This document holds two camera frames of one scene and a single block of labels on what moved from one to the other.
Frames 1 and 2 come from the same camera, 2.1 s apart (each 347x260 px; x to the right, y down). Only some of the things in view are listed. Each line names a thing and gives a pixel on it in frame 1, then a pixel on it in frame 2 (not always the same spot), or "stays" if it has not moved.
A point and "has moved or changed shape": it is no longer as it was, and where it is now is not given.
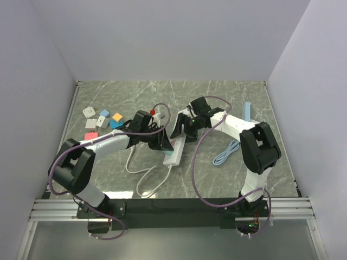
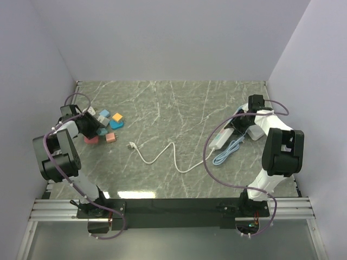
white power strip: x=177 y=143 → x=220 y=139
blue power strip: x=247 y=111 has moved or changed shape
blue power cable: x=234 y=145 stays
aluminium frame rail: x=56 y=210 stays
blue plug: x=104 y=113 stays
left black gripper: x=162 y=141 → x=95 y=124
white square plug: x=89 y=112 stays
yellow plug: x=117 y=116 stays
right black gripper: x=182 y=119 → x=235 y=123
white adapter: x=102 y=122 stays
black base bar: x=142 y=213 stays
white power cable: x=148 y=170 → x=132 y=145
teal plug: x=169 y=153 → x=101 y=131
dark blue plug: x=114 y=124 stays
